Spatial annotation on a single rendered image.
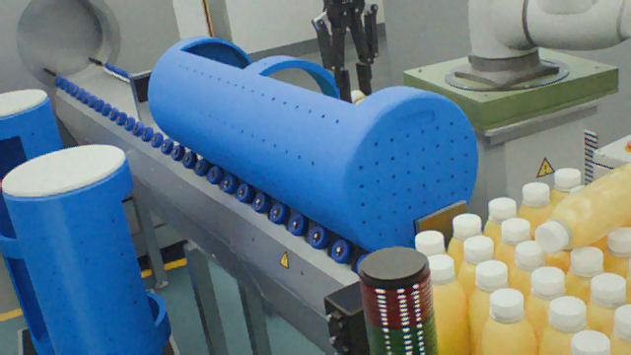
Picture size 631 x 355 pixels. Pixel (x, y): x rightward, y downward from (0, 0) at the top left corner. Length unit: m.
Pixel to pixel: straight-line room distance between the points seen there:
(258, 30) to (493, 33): 4.96
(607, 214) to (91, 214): 1.10
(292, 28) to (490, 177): 5.06
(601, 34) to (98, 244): 1.15
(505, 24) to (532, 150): 0.29
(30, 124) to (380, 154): 1.51
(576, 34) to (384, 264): 1.07
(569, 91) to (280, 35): 5.06
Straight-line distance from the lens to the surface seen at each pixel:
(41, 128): 2.53
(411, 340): 0.69
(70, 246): 1.75
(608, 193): 1.04
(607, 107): 3.05
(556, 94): 1.79
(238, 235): 1.69
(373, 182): 1.21
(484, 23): 1.79
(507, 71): 1.80
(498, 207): 1.15
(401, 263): 0.68
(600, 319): 0.97
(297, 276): 1.48
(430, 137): 1.26
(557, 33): 1.70
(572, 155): 1.89
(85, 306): 1.82
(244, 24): 6.60
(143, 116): 2.39
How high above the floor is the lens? 1.60
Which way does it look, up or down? 22 degrees down
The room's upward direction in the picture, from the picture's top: 9 degrees counter-clockwise
